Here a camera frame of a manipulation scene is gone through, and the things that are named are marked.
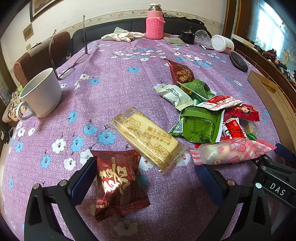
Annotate white plastic jar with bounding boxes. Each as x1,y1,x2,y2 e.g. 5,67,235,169
211,35,234,54

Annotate pink marshmallow packet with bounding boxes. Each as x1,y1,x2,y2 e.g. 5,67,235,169
190,138,276,165

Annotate cardboard tray box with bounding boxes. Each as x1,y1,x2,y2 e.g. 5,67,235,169
247,71,295,152

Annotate white ceramic mug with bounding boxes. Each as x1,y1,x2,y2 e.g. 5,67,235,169
16,68,62,121

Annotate black glasses case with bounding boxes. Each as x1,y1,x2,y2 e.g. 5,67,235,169
229,51,248,72

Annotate white cloth gloves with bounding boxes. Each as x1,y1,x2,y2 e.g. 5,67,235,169
101,27,145,43

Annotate small green snack packet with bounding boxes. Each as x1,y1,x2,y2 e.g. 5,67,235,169
177,79,216,103

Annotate framed horse painting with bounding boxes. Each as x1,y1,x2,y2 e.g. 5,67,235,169
30,0,62,22

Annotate white green snack packet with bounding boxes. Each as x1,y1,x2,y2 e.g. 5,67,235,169
156,84,194,111

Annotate small black cup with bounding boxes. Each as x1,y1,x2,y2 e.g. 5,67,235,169
178,30,196,45

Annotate eyeglasses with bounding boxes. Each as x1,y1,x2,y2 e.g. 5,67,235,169
48,14,90,80

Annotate folded notebook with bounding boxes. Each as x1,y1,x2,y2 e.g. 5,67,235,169
163,37,188,46

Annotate clear glass jar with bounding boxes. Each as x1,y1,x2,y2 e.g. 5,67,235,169
195,30,212,48

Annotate pink knitted thermos bottle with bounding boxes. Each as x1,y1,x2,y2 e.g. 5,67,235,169
145,3,166,40

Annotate brown chair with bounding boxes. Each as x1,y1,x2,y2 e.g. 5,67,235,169
13,32,70,87

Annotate dark red snack packet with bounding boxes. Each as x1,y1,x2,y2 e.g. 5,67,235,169
166,59,195,85
91,150,150,222

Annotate clear green candy wrapper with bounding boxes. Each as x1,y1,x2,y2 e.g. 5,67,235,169
239,118,258,140

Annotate brown wooden cabinet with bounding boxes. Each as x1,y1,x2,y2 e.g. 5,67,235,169
222,1,295,110

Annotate large green snack packet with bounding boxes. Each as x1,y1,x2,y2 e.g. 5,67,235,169
169,106,225,144

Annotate black sofa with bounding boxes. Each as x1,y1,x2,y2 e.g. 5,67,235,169
68,18,207,56

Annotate yellow biscuit packet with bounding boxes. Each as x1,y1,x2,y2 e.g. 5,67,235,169
108,106,188,174

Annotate red white jerky sachet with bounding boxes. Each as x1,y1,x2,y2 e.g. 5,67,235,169
220,118,247,141

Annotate purple floral tablecloth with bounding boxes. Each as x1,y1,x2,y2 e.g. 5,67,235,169
1,39,280,240

